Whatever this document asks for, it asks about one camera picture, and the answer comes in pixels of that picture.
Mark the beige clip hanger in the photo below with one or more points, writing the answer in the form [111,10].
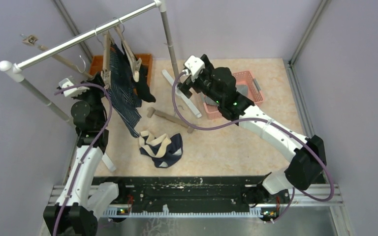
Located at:
[31,40]

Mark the navy underwear beige waistband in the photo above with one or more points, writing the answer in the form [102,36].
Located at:
[164,150]

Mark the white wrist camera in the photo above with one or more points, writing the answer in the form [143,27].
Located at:
[193,67]
[72,89]

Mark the beige hanger of striped underwear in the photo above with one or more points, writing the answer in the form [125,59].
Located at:
[105,71]

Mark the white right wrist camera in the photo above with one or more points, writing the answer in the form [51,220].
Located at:
[193,67]

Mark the black underwear beige waistband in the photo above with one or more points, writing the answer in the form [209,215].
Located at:
[141,84]

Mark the beige hanger of navy underwear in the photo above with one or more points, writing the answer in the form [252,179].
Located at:
[152,111]

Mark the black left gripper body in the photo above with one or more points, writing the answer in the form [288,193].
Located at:
[93,97]

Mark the grey striped underwear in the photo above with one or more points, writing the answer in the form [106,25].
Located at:
[243,89]

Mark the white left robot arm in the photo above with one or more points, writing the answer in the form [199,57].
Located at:
[76,211]

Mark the aluminium frame rail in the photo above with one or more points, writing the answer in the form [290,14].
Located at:
[300,199]

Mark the navy white striped underwear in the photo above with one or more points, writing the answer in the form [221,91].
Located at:
[129,114]

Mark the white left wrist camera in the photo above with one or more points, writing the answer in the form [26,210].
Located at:
[72,89]

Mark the silver clothes rack rail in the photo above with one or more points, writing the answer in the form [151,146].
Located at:
[14,71]

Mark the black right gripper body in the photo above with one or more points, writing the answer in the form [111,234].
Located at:
[203,83]

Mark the beige hanger of black underwear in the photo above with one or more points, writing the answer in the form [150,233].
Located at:
[134,62]

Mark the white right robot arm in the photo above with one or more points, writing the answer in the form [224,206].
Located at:
[306,155]

